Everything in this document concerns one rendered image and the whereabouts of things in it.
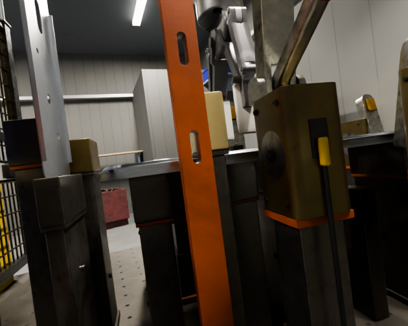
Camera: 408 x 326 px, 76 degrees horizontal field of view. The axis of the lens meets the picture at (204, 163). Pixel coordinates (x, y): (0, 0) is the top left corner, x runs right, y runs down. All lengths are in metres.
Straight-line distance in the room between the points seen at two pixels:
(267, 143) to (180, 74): 0.10
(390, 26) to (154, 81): 3.32
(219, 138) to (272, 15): 0.13
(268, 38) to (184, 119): 0.12
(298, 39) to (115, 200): 4.64
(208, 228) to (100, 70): 6.16
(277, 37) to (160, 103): 4.42
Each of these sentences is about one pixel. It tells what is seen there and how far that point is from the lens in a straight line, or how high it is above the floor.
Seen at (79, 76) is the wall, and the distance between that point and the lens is 6.31.
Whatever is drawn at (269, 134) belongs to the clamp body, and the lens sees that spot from 0.26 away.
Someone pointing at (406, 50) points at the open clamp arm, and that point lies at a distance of 0.40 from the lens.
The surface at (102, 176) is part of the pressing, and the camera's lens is 0.31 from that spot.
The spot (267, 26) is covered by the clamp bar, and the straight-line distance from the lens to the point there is 0.30.
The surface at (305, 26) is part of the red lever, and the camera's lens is 0.26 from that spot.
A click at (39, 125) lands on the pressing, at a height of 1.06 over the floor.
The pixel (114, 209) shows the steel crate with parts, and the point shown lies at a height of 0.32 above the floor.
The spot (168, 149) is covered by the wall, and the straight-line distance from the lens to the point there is 4.58.
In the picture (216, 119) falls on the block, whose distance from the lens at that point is 0.27.
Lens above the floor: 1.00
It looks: 1 degrees down
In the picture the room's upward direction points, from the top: 7 degrees counter-clockwise
